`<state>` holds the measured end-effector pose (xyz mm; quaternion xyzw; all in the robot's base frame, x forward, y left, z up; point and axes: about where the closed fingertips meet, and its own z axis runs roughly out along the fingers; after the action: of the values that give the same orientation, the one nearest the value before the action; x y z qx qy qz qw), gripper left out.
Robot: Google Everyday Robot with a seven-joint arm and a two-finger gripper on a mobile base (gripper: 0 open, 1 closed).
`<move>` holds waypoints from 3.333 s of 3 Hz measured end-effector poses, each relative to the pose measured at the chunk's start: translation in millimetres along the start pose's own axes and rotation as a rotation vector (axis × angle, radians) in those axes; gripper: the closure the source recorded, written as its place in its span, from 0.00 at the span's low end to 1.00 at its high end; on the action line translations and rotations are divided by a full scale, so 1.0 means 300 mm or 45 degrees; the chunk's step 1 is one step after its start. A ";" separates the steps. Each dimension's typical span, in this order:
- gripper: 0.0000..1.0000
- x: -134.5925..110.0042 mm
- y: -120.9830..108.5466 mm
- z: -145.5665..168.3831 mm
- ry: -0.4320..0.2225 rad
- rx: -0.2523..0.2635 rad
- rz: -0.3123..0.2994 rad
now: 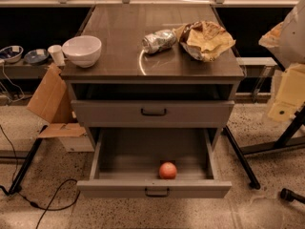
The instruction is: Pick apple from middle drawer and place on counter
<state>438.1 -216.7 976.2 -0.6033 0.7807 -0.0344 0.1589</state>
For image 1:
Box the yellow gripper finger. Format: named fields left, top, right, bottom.
left=267, top=63, right=305, bottom=122

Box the red apple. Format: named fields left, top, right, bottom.
left=159, top=162, right=177, bottom=179

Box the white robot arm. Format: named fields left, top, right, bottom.
left=258, top=0, right=305, bottom=122

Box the grey drawer cabinet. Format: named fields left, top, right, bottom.
left=62, top=4, right=244, bottom=143

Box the open middle drawer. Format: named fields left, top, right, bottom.
left=77, top=128, right=232, bottom=198

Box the closed upper drawer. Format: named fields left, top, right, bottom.
left=71, top=100, right=234, bottom=128

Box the black metal stand leg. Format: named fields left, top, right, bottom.
left=223, top=126, right=260, bottom=190

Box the crumpled brown chip bag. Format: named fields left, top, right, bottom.
left=173, top=21, right=235, bottom=62

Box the crushed silver can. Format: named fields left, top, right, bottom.
left=142, top=30, right=176, bottom=54

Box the white ceramic bowl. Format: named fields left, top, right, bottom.
left=62, top=35, right=102, bottom=68

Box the brown cardboard box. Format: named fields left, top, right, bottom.
left=27, top=63, right=94, bottom=152

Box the white paper cup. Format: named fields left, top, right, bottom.
left=48, top=45, right=65, bottom=66

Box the blue patterned bowl right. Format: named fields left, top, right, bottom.
left=24, top=49, right=50, bottom=66

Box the blue patterned bowl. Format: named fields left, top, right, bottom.
left=24, top=49, right=50, bottom=66
left=0, top=46, right=24, bottom=64

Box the grey side shelf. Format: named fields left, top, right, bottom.
left=0, top=60, right=62, bottom=80

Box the blue patterned bowl left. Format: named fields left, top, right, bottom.
left=0, top=46, right=24, bottom=64

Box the black left frame leg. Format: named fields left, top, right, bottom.
left=9, top=137, right=42, bottom=195

